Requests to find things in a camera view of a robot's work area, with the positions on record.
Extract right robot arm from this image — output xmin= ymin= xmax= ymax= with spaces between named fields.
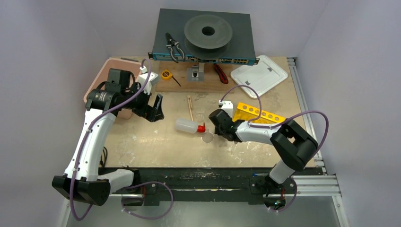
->
xmin=209 ymin=109 xmax=319 ymax=192

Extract grey cable spool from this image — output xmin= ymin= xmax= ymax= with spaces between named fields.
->
xmin=184 ymin=14 xmax=233 ymax=60

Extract white plastic lid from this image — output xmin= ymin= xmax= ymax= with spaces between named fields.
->
xmin=230 ymin=55 xmax=288 ymax=99

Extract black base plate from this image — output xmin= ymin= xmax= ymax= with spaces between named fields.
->
xmin=113 ymin=167 xmax=297 ymax=206

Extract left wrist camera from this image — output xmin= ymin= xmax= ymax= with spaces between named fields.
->
xmin=136 ymin=66 xmax=160 ymax=95

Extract clear petri dish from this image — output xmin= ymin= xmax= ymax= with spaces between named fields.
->
xmin=201 ymin=132 xmax=214 ymax=143

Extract small glass beaker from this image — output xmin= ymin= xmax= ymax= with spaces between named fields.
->
xmin=194 ymin=107 xmax=205 ymax=122

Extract white squeeze bottle red cap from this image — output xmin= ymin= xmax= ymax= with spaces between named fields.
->
xmin=175 ymin=118 xmax=206 ymax=133

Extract grey network switch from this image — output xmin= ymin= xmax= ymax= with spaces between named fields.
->
xmin=148 ymin=9 xmax=259 ymax=66

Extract grey metal bracket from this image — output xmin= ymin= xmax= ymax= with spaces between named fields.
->
xmin=187 ymin=63 xmax=205 ymax=82

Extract wooden board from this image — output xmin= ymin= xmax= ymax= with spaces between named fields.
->
xmin=156 ymin=61 xmax=236 ymax=93

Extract red utility knife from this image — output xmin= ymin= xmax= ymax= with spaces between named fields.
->
xmin=213 ymin=63 xmax=228 ymax=84

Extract pink plastic bin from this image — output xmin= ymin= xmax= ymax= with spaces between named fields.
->
xmin=85 ymin=58 xmax=143 ymax=126

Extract yellow tape measure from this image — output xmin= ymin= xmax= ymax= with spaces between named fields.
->
xmin=161 ymin=70 xmax=181 ymax=86

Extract wooden stick left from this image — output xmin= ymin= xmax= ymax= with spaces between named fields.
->
xmin=187 ymin=95 xmax=194 ymax=121

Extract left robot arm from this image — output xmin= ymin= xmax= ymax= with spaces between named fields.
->
xmin=52 ymin=69 xmax=164 ymax=206

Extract yellow test tube rack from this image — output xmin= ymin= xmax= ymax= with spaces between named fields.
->
xmin=232 ymin=102 xmax=286 ymax=124

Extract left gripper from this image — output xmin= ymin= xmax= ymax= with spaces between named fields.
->
xmin=121 ymin=82 xmax=164 ymax=121

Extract aluminium rail frame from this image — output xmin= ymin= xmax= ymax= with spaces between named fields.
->
xmin=64 ymin=57 xmax=349 ymax=227

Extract black wire stripper pliers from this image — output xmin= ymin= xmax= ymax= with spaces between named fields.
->
xmin=165 ymin=33 xmax=186 ymax=63

